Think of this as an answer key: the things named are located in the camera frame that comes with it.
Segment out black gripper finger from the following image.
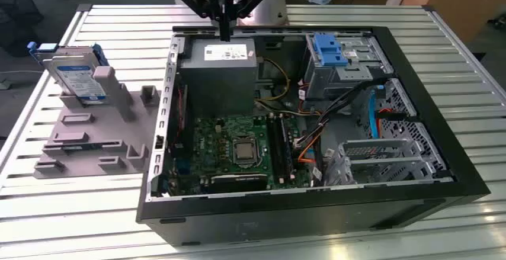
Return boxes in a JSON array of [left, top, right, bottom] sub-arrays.
[[170, 0, 226, 42], [225, 0, 270, 42]]

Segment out hard disk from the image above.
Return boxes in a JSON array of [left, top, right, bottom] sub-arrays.
[[27, 42, 111, 106]]

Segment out blue data wire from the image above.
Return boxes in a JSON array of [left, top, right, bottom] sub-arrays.
[[366, 84, 388, 140]]

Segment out orange red power wire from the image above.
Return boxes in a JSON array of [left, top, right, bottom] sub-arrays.
[[376, 108, 406, 139]]

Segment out silver disk bay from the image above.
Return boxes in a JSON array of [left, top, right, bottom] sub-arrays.
[[322, 137, 455, 185]]

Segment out blue plastic drive latch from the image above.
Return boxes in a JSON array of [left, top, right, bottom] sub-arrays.
[[314, 34, 350, 67]]

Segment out grey power supply unit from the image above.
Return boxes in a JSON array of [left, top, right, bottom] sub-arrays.
[[176, 36, 261, 118]]

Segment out silver optical drive cage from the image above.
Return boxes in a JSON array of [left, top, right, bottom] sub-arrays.
[[304, 31, 397, 101]]

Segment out green motherboard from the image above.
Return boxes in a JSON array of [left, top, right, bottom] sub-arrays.
[[170, 112, 316, 196]]

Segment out black mesh wastebasket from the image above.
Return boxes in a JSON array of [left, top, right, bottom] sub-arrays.
[[0, 0, 45, 57]]

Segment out black RAM stick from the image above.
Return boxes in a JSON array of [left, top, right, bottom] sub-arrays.
[[277, 113, 297, 181]]

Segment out grey parts rack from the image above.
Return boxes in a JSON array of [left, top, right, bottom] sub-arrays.
[[33, 66, 163, 180]]

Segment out silver CPU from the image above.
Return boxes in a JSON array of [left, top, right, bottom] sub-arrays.
[[236, 143, 257, 159]]

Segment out CPU socket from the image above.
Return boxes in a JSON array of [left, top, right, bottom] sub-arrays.
[[230, 134, 265, 166]]

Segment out wooden cabinet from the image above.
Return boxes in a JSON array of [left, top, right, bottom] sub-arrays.
[[402, 0, 506, 44]]

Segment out black graphics card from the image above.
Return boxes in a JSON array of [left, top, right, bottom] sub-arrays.
[[205, 172, 270, 194]]

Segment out black chair base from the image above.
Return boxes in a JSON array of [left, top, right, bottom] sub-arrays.
[[487, 12, 506, 31]]

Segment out black PC case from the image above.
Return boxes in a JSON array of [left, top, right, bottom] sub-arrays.
[[135, 25, 493, 246]]

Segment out yellow wires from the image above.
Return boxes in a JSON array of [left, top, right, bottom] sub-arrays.
[[256, 57, 293, 102]]

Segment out white yellow wire bundle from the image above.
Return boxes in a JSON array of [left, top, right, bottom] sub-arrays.
[[256, 99, 322, 118]]

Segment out black cable bundle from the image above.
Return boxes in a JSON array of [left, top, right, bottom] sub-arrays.
[[314, 75, 397, 130]]

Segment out white floor cable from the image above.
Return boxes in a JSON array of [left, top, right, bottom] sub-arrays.
[[0, 69, 46, 77]]

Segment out orange wire loop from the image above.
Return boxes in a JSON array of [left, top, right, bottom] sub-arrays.
[[296, 140, 318, 165]]

